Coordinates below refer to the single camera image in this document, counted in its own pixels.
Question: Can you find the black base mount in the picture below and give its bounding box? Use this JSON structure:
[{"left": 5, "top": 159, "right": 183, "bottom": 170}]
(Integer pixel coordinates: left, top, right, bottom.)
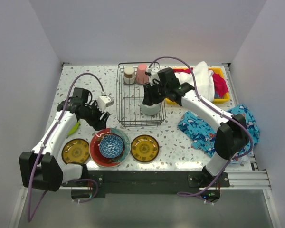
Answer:
[{"left": 61, "top": 170, "right": 230, "bottom": 202}]

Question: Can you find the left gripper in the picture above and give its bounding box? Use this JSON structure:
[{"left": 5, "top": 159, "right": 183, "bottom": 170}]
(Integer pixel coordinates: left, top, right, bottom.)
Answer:
[{"left": 80, "top": 100, "right": 110, "bottom": 131}]

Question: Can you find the white towel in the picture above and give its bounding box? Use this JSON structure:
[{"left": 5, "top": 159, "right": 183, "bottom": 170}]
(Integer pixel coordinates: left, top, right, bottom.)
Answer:
[{"left": 173, "top": 61, "right": 215, "bottom": 102}]

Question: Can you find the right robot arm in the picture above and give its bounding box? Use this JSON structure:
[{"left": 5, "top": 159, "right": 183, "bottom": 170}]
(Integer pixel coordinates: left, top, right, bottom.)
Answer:
[{"left": 143, "top": 67, "right": 252, "bottom": 187}]

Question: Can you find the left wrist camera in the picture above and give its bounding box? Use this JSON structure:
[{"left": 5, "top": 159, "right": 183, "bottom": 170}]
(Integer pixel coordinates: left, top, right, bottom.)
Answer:
[{"left": 97, "top": 95, "right": 114, "bottom": 109}]

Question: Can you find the red and blue plate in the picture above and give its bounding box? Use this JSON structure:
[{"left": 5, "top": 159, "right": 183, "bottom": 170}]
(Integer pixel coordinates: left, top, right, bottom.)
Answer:
[{"left": 89, "top": 128, "right": 131, "bottom": 167}]

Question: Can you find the metal cup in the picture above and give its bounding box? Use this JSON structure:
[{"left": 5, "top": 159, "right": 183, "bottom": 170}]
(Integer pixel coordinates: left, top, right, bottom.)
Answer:
[{"left": 123, "top": 66, "right": 136, "bottom": 84}]

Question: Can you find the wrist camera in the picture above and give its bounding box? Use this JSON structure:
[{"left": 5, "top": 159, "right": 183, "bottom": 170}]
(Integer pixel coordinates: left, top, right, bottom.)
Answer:
[
  {"left": 145, "top": 68, "right": 160, "bottom": 86},
  {"left": 97, "top": 95, "right": 114, "bottom": 109}
]

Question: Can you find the wire dish rack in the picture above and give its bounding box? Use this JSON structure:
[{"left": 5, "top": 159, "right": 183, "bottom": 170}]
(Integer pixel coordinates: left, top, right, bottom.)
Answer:
[{"left": 116, "top": 62, "right": 166, "bottom": 127}]

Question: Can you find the pink cup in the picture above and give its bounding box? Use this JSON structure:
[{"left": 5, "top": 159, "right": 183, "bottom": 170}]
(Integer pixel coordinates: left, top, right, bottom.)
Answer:
[{"left": 136, "top": 64, "right": 149, "bottom": 84}]

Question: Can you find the red bowl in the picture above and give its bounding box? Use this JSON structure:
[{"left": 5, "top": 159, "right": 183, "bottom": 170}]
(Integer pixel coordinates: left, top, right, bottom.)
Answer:
[{"left": 91, "top": 133, "right": 125, "bottom": 164}]

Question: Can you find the right yellow patterned plate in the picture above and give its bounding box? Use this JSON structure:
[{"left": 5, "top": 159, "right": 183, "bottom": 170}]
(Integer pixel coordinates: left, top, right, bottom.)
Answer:
[{"left": 130, "top": 134, "right": 160, "bottom": 163}]

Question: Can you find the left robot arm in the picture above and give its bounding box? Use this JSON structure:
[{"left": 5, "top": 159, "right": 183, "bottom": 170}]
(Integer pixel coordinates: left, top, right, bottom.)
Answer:
[{"left": 19, "top": 87, "right": 114, "bottom": 191}]

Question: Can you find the red cloth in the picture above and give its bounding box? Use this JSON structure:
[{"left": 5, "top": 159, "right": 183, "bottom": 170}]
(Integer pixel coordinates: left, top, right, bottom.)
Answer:
[{"left": 173, "top": 68, "right": 229, "bottom": 101}]

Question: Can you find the blue patterned cloth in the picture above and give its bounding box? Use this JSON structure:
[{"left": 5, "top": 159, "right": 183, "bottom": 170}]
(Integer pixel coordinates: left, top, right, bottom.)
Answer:
[{"left": 178, "top": 104, "right": 260, "bottom": 157}]

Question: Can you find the light blue bowl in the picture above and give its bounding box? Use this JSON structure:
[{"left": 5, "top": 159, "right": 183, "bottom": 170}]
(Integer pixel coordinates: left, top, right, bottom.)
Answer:
[{"left": 141, "top": 103, "right": 160, "bottom": 115}]

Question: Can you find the left yellow patterned plate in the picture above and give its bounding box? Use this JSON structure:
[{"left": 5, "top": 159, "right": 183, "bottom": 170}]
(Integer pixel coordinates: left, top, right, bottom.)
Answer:
[{"left": 61, "top": 138, "right": 90, "bottom": 164}]

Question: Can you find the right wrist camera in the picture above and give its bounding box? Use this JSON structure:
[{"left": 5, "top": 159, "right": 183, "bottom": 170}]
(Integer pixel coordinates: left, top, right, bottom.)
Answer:
[{"left": 145, "top": 68, "right": 160, "bottom": 86}]

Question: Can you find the yellow plastic bin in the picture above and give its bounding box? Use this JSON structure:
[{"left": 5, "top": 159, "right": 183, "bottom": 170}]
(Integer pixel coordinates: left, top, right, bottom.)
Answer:
[{"left": 165, "top": 67, "right": 230, "bottom": 105}]

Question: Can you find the blue patterned bowl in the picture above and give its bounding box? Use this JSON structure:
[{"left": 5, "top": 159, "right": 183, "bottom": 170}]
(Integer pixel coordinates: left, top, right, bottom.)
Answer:
[{"left": 99, "top": 134, "right": 124, "bottom": 159}]

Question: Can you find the yellow patterned plate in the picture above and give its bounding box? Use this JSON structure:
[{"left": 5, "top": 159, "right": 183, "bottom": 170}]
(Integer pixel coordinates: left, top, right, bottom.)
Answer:
[
  {"left": 61, "top": 138, "right": 90, "bottom": 164},
  {"left": 130, "top": 134, "right": 160, "bottom": 163}
]

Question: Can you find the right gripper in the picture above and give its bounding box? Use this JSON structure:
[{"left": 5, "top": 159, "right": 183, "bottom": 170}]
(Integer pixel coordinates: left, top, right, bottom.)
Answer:
[{"left": 143, "top": 81, "right": 169, "bottom": 106}]

